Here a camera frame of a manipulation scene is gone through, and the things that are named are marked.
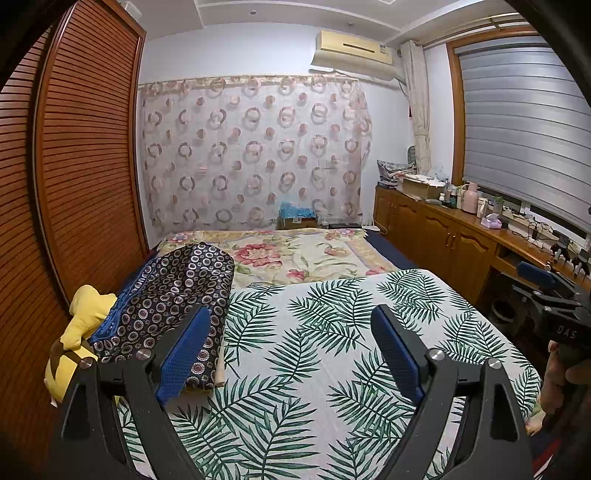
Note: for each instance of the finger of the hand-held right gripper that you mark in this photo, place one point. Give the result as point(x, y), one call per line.
point(535, 274)

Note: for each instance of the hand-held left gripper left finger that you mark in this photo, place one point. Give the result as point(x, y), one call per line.
point(182, 355)

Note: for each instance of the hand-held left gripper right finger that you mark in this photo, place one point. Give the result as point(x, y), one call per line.
point(399, 350)

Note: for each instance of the navy circle-print satin robe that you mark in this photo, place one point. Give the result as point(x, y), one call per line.
point(175, 286)

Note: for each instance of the person's right hand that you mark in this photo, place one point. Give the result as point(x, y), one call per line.
point(554, 387)

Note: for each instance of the dark waste bin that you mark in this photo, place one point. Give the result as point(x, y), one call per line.
point(501, 311)

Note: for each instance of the white power strip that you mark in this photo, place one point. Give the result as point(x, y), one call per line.
point(521, 221)

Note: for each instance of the pink tissue pack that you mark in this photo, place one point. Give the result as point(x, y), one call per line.
point(490, 222)

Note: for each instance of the palm leaf print sheet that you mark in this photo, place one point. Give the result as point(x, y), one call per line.
point(314, 332)

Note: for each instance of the pink thermos jug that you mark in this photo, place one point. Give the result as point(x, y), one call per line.
point(470, 198)

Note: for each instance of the yellow plush toy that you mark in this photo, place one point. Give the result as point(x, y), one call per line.
point(81, 323)

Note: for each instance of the wooden sideboard cabinet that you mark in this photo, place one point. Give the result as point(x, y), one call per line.
point(438, 226)

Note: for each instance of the person's dark clothing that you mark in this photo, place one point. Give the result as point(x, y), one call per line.
point(545, 454)

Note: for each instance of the cardboard box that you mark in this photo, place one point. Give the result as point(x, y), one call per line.
point(418, 188)

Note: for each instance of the grey window blind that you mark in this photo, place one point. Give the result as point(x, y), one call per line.
point(521, 124)

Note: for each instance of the box with blue bag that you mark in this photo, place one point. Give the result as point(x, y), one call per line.
point(298, 213)

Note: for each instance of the small desk fan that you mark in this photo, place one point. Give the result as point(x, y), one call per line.
point(411, 157)

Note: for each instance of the folded patterned cloths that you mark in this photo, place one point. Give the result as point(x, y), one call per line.
point(390, 170)

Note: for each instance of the beige tied window curtain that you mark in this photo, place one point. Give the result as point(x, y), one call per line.
point(418, 101)

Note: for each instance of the circle-print sheer curtain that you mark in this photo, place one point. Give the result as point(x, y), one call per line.
point(254, 152)

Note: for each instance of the wooden louvered wardrobe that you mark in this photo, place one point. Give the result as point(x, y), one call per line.
point(87, 161)

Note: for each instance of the beige wall air conditioner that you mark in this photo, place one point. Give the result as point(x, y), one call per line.
point(351, 48)

